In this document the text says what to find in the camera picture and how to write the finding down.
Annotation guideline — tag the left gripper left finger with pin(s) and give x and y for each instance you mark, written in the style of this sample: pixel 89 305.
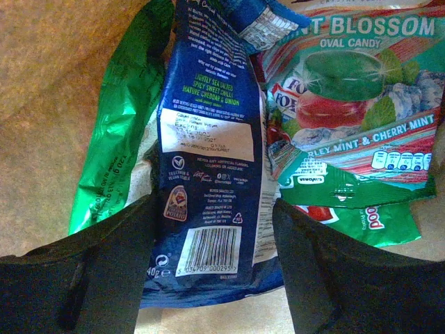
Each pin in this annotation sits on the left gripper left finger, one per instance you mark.
pixel 89 282

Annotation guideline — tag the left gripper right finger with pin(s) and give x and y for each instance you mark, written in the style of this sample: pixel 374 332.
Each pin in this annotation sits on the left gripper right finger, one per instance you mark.
pixel 336 284

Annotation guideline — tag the dark blue chips bag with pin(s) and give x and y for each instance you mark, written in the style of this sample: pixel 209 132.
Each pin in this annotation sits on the dark blue chips bag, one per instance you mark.
pixel 215 242

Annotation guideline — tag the brown paper bag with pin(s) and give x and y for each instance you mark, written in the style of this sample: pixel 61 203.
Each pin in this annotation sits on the brown paper bag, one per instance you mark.
pixel 53 57

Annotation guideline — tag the Fox's mint candy bag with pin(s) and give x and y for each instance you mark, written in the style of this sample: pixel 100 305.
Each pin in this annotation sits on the Fox's mint candy bag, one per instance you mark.
pixel 361 87

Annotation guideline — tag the green red snack packet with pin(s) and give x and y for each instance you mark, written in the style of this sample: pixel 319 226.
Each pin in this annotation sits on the green red snack packet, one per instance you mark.
pixel 369 211

